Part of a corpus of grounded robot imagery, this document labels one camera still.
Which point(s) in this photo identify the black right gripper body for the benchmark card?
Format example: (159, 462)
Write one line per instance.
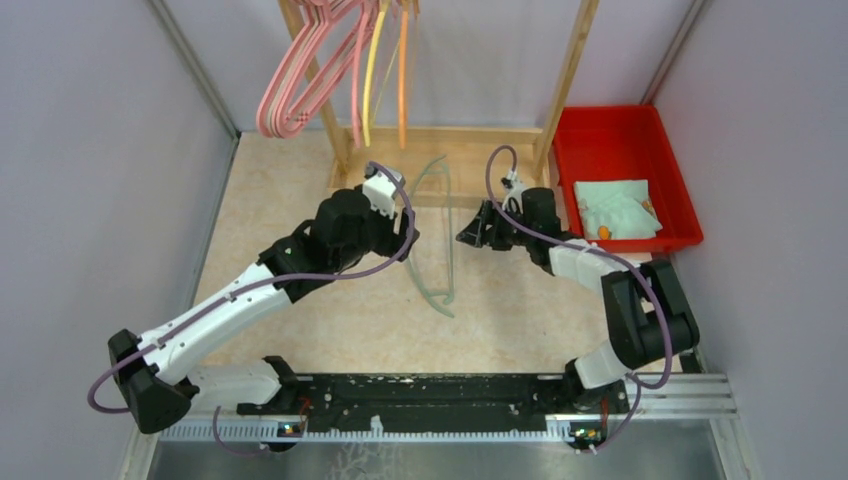
(520, 241)

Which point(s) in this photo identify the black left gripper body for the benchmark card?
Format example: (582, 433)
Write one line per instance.
(378, 237)

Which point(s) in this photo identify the thin pink wire hanger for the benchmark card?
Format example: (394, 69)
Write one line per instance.
(360, 41)

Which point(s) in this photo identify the large pink plastic hanger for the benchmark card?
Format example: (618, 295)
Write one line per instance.
(278, 86)

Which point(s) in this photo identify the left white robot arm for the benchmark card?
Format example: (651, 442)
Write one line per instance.
(156, 376)

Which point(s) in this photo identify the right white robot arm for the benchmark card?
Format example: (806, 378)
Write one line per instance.
(648, 316)

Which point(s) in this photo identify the wooden hanger rack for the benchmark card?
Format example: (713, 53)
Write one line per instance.
(314, 79)

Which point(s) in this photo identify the small orange object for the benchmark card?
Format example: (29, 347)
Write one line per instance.
(604, 233)

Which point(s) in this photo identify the pale green cloth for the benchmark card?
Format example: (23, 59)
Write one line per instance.
(624, 206)

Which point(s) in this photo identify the red plastic bin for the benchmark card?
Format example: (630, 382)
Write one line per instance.
(613, 143)

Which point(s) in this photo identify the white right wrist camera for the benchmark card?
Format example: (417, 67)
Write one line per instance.
(514, 187)

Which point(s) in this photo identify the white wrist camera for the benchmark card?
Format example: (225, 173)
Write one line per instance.
(514, 187)
(380, 191)

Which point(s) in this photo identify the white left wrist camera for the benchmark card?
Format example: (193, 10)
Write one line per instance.
(380, 191)

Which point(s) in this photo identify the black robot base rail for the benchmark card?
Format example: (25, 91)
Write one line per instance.
(495, 408)

